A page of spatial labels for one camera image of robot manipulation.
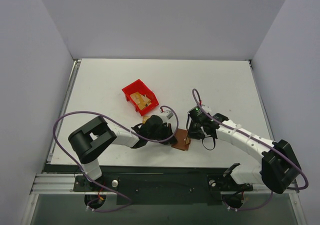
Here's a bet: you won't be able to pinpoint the gold cards in bin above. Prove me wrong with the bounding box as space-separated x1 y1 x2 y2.
130 92 152 110

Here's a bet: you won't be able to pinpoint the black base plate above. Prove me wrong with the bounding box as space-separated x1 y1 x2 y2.
72 164 255 206

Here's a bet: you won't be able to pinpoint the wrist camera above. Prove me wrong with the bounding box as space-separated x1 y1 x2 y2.
201 104 212 113
158 110 174 123

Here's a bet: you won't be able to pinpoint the gold card magnetic stripe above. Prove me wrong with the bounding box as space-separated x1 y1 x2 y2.
184 136 191 146

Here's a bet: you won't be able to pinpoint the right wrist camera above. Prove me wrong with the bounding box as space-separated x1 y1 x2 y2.
201 104 212 113

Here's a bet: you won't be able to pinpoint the gold card with chip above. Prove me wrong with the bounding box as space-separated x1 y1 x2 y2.
142 115 150 124

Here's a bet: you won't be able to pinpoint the aluminium table frame rail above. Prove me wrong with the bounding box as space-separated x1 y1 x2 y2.
29 58 300 195

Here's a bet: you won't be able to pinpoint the red plastic bin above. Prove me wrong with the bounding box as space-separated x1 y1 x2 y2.
122 79 159 117

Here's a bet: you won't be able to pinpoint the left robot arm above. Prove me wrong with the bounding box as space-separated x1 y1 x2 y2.
68 115 178 191

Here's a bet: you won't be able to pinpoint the brown leather card holder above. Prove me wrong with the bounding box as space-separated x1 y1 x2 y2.
171 128 190 151

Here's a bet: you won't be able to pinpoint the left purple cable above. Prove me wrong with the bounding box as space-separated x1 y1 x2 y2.
52 105 179 213

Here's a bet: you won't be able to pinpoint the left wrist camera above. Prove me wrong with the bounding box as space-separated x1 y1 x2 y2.
158 110 174 123

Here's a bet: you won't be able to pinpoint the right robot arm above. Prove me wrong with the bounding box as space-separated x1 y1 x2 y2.
187 106 301 194

